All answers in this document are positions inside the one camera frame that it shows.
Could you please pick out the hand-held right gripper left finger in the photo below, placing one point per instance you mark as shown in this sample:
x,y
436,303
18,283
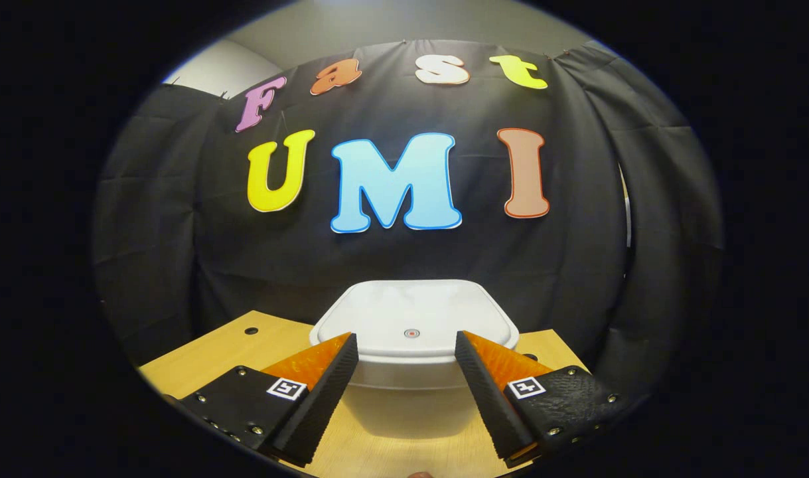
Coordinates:
x,y
324,398

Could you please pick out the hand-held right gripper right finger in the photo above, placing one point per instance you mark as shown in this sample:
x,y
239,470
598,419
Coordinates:
x,y
487,405

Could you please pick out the white desktop garbage bin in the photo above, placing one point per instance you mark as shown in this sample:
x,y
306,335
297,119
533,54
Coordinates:
x,y
411,312

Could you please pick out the wooden desktop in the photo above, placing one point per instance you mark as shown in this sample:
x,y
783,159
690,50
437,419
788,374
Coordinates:
x,y
245,345

